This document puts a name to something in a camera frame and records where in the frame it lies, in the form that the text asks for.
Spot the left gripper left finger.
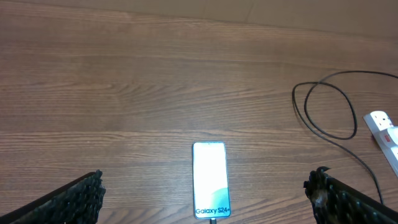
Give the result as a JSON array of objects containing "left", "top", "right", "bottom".
[{"left": 1, "top": 170, "right": 106, "bottom": 224}]

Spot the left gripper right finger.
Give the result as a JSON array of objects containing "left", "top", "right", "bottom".
[{"left": 303, "top": 167, "right": 397, "bottom": 224}]

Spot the black USB charging cable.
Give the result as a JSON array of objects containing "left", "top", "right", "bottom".
[{"left": 291, "top": 70, "right": 398, "bottom": 206}]

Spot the blue Galaxy S24+ smartphone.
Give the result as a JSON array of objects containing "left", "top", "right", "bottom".
[{"left": 192, "top": 141, "right": 232, "bottom": 224}]

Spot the white power strip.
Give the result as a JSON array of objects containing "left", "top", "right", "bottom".
[{"left": 363, "top": 111, "right": 397, "bottom": 175}]

